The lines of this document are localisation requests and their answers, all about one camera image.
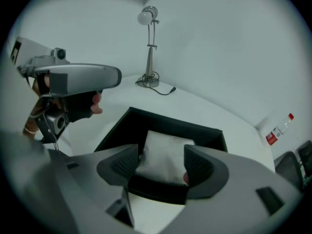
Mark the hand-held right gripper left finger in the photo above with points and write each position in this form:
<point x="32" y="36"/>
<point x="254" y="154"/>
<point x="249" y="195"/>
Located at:
<point x="117" y="164"/>

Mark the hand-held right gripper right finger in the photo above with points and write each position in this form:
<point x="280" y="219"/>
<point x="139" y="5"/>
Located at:
<point x="231" y="179"/>

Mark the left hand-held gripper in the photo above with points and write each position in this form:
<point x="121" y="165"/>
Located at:
<point x="31" y="50"/>

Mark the white cloth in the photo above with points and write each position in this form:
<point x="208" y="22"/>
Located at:
<point x="163" y="155"/>

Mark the person's left forearm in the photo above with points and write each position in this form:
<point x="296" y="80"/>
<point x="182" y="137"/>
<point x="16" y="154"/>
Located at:
<point x="31" y="123"/>

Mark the black box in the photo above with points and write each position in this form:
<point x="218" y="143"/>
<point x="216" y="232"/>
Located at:
<point x="170" y="124"/>

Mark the person's left hand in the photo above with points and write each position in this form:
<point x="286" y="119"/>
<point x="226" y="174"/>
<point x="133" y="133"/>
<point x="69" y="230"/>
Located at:
<point x="80" y="106"/>

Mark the person's right hand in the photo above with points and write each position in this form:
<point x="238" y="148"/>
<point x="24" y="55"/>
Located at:
<point x="186" y="178"/>

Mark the black mesh office chair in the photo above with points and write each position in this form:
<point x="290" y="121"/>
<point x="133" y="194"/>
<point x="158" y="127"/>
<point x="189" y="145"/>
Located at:
<point x="290" y="167"/>

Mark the silver desk lamp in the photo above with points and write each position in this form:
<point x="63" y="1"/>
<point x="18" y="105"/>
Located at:
<point x="150" y="57"/>

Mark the clear plastic bottle red label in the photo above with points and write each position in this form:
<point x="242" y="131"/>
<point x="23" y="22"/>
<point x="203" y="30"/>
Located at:
<point x="278" y="131"/>

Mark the grey fisheye camera module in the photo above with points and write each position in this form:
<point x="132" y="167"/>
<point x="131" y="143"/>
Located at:
<point x="57" y="124"/>

